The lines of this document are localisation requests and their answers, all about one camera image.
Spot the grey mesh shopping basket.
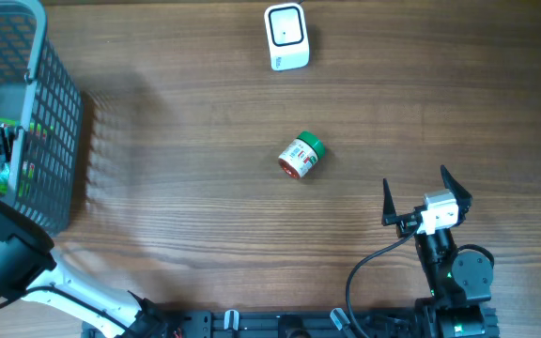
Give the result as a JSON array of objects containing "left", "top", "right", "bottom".
[{"left": 0, "top": 1, "right": 84, "bottom": 236}]

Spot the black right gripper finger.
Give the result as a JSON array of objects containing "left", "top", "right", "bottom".
[
  {"left": 441, "top": 165, "right": 471, "bottom": 202},
  {"left": 382, "top": 178, "right": 396, "bottom": 219}
]

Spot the green candy bag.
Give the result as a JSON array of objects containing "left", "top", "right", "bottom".
[{"left": 0, "top": 119, "right": 49, "bottom": 196}]

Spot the green lid jar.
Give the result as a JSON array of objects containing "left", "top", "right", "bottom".
[{"left": 278, "top": 131, "right": 326, "bottom": 179}]

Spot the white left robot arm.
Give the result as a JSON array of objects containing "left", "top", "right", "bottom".
[{"left": 0, "top": 200, "right": 176, "bottom": 337}]

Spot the white barcode scanner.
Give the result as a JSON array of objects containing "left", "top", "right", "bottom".
[{"left": 264, "top": 3, "right": 310, "bottom": 71}]

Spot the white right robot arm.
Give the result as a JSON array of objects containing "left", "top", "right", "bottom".
[{"left": 381, "top": 166, "right": 500, "bottom": 338}]

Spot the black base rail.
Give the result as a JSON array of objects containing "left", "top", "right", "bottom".
[{"left": 81, "top": 305, "right": 501, "bottom": 338}]

